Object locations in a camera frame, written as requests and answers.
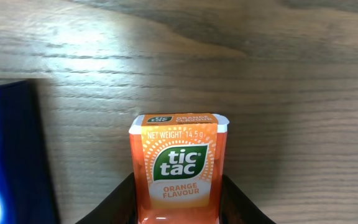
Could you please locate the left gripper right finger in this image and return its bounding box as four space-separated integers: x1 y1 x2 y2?
221 174 276 224

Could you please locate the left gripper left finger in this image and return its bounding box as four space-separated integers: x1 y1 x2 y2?
75 172 139 224

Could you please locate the orange candy box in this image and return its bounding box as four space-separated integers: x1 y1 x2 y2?
128 113 230 224

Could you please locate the blue candy pack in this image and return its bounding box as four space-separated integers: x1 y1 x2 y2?
0 80 60 224

